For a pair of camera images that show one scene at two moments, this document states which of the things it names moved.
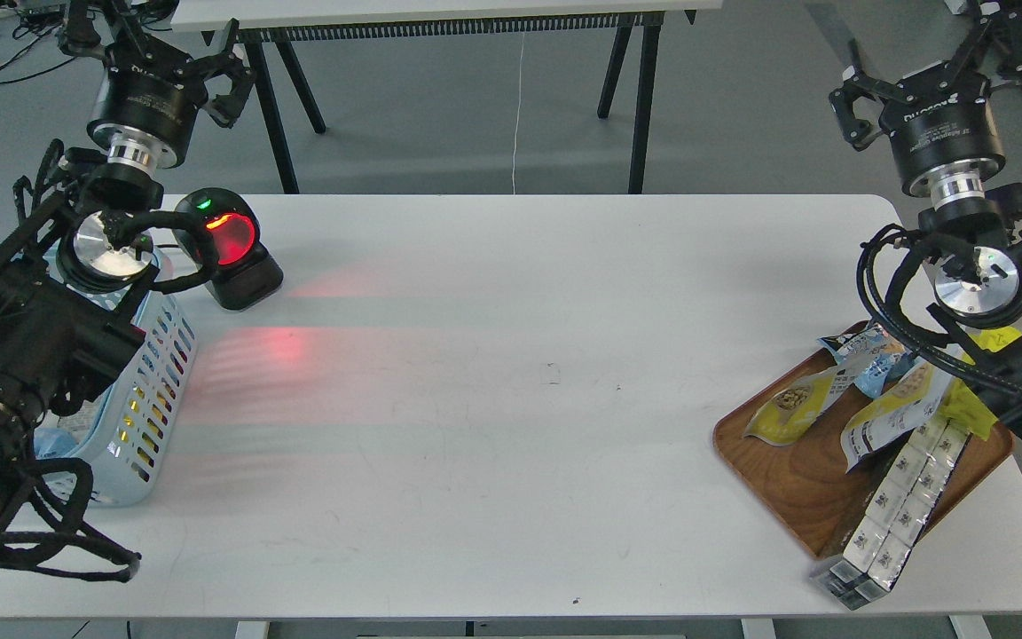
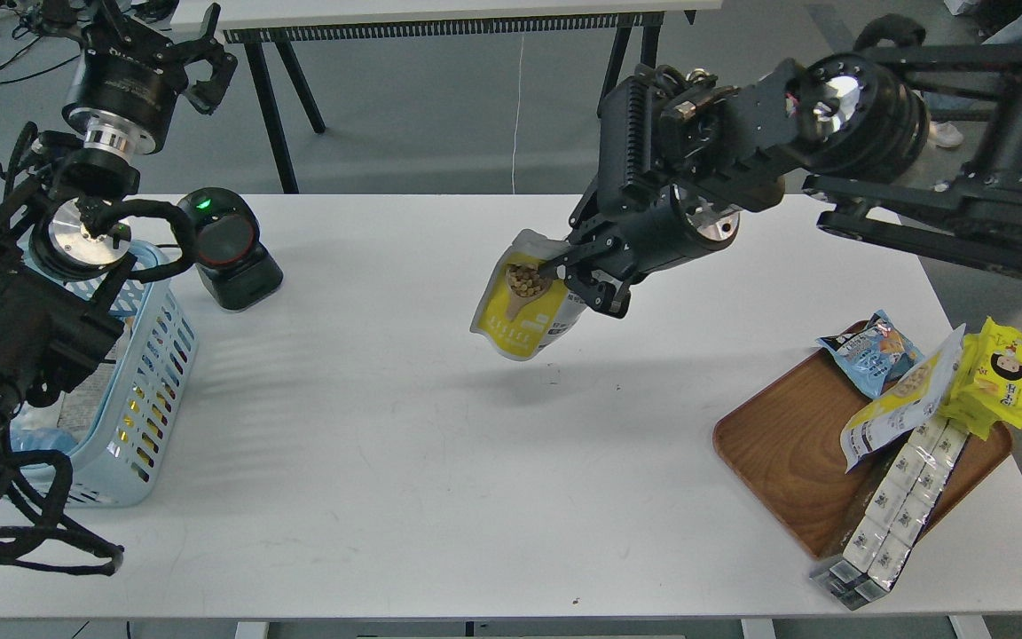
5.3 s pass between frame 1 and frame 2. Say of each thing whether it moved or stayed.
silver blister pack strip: stayed
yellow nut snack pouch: moved
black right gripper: moved
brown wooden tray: stayed
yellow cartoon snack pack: stayed
